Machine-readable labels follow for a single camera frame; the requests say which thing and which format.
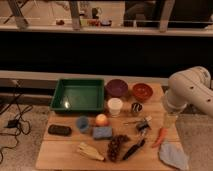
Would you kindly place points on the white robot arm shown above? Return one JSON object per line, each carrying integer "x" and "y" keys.
{"x": 190, "y": 86}

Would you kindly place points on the purple bowl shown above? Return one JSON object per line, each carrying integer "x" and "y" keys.
{"x": 116, "y": 88}

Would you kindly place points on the red bowl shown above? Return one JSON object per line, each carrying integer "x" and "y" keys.
{"x": 142, "y": 92}

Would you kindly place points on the white plastic cup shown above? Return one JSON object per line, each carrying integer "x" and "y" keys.
{"x": 114, "y": 106}

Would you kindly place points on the red yellow apple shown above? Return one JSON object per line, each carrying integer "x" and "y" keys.
{"x": 101, "y": 120}

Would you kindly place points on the green plastic tray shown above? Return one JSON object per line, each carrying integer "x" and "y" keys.
{"x": 78, "y": 96}

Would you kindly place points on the blue plastic cup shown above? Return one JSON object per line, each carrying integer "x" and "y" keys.
{"x": 82, "y": 124}

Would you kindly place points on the blue sponge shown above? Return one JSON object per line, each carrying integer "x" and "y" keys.
{"x": 102, "y": 133}

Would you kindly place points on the black binder clip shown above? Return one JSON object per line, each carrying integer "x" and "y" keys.
{"x": 142, "y": 125}

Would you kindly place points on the black rectangular case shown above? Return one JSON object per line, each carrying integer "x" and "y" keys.
{"x": 59, "y": 130}

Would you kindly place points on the grey blue cloth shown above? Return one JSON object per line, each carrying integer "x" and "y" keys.
{"x": 173, "y": 156}

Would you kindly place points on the black handled brush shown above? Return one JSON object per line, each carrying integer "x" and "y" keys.
{"x": 133, "y": 149}

